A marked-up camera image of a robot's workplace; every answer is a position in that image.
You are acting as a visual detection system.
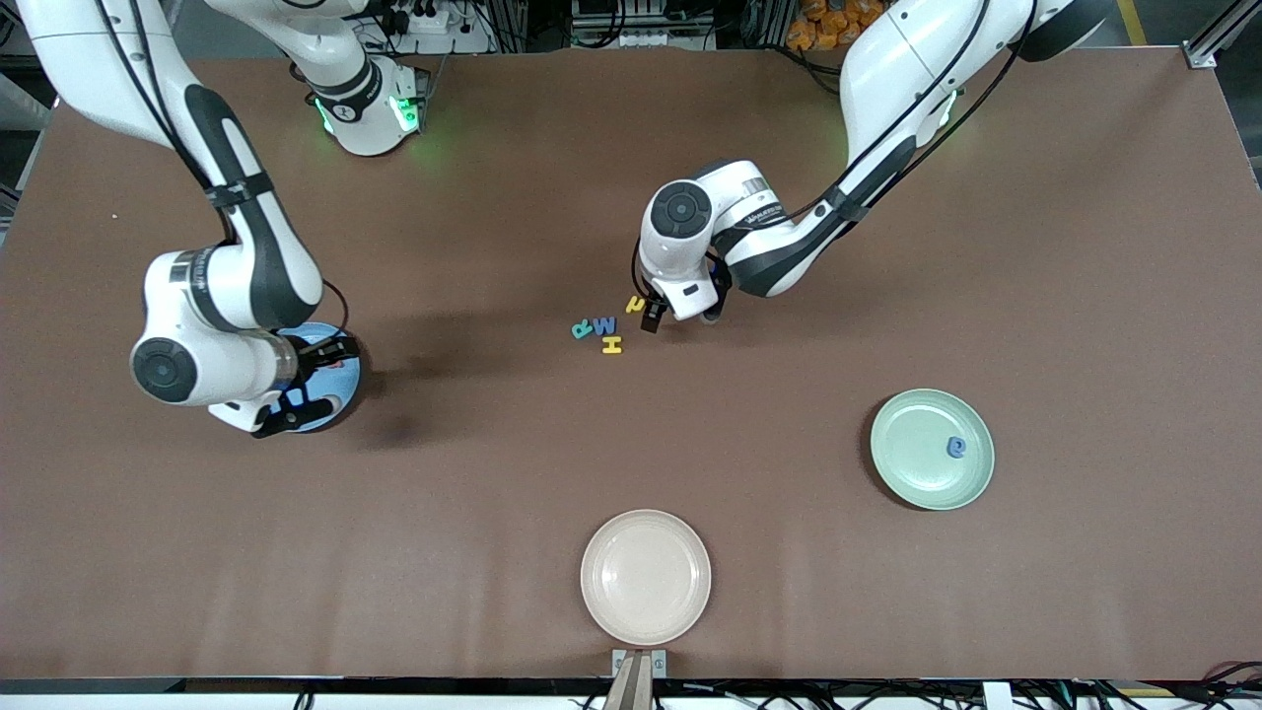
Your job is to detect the black electronics rack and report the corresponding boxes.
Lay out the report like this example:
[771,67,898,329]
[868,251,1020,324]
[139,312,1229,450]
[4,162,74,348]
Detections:
[572,0,716,50]

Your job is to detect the green round plate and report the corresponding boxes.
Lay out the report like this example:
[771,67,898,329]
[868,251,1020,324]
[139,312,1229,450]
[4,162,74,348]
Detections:
[870,389,995,512]

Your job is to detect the orange snack bags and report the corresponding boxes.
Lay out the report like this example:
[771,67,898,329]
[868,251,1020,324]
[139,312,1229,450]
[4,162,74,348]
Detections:
[786,0,871,52]

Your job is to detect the beige round plate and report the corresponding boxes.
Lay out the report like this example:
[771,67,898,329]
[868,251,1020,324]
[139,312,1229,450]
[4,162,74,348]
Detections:
[580,509,713,648]

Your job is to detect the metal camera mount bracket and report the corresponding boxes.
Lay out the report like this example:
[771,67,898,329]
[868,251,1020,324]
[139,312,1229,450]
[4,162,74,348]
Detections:
[611,649,668,710]

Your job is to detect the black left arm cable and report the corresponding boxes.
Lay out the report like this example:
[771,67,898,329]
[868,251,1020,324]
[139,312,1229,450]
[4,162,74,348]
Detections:
[631,0,1036,312]

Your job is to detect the white power strip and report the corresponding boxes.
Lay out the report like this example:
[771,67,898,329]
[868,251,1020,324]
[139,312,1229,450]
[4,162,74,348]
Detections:
[375,0,494,55]

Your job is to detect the aluminium frame rail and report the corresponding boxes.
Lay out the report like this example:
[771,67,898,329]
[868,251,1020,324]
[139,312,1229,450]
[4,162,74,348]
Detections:
[1183,0,1262,70]

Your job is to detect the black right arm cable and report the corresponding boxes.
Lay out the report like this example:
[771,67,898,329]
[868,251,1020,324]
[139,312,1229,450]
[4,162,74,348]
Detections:
[94,0,351,341]

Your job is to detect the blue round plate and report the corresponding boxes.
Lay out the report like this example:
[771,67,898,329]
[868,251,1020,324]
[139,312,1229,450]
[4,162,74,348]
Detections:
[271,322,363,434]

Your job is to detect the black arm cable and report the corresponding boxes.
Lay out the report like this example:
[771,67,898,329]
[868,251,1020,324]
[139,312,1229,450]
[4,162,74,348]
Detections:
[631,0,1036,312]
[94,0,351,341]

